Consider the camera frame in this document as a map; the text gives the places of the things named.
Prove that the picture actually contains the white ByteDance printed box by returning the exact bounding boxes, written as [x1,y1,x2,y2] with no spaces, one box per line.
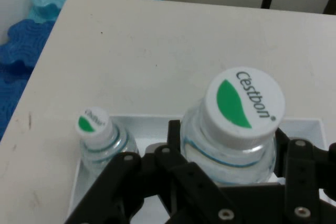
[67,113,329,224]

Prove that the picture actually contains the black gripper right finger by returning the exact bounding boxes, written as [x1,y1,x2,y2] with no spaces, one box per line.
[274,126,336,224]

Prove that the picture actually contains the black stand leg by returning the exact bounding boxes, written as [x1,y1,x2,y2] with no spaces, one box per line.
[323,0,336,15]

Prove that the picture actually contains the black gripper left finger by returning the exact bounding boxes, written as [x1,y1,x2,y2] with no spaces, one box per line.
[64,120,239,224]

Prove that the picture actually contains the clear water bottle white cap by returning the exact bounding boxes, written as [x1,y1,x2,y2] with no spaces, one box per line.
[180,66,287,185]
[75,106,139,180]

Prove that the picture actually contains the dark blue foam mat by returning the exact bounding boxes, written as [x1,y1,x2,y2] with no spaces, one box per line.
[0,19,57,141]

